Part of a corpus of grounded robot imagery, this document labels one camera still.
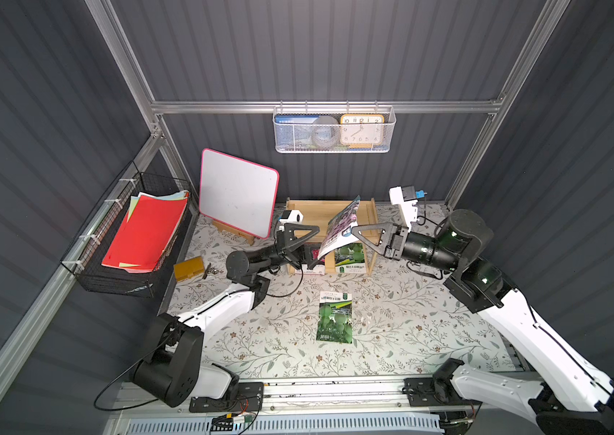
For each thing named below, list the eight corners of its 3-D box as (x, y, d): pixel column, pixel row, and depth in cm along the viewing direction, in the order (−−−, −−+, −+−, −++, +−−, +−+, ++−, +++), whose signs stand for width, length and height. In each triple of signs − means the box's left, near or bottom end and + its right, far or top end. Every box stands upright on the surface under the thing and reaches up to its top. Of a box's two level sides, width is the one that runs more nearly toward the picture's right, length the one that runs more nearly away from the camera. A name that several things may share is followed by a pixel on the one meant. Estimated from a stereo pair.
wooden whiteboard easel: (215, 229, 115) (211, 222, 111) (218, 226, 116) (214, 219, 112) (250, 246, 109) (248, 238, 105) (253, 243, 110) (251, 235, 106)
